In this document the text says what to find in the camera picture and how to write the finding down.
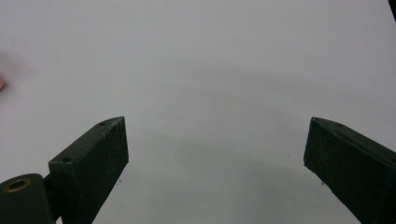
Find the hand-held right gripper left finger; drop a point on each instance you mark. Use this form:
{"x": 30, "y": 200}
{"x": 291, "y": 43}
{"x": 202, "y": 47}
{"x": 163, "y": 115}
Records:
{"x": 93, "y": 161}

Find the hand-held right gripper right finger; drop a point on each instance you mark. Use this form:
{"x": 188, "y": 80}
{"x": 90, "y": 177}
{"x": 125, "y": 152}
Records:
{"x": 351, "y": 161}

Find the pink blurred object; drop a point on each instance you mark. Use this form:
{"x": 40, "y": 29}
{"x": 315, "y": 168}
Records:
{"x": 1, "y": 84}

